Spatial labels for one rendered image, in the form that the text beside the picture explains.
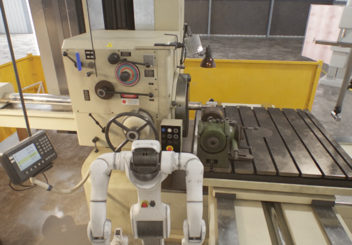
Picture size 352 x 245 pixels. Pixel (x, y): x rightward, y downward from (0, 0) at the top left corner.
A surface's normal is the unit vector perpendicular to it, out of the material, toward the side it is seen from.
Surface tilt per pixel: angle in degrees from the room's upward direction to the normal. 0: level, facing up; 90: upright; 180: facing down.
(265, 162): 0
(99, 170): 57
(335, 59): 90
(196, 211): 62
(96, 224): 77
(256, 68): 90
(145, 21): 90
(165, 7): 90
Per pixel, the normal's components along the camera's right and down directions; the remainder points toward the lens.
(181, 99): -0.10, -0.13
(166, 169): -0.01, 0.24
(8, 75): 0.99, 0.04
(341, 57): -0.68, 0.31
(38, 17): -0.11, 0.42
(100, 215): 0.40, 0.06
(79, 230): 0.00, -0.91
